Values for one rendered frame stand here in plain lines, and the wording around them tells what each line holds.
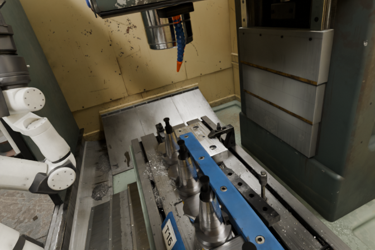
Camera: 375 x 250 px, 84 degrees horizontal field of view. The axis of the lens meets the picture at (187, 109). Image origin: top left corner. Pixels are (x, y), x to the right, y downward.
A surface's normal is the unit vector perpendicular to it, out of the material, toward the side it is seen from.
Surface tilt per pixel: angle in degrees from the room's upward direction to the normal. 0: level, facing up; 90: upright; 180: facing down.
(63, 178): 90
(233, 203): 0
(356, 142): 90
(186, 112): 24
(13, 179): 90
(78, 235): 17
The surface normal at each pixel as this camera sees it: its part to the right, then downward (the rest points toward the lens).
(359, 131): 0.34, 0.36
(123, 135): -0.01, -0.65
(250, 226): -0.17, -0.88
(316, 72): -0.93, 0.29
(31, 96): 0.95, -0.12
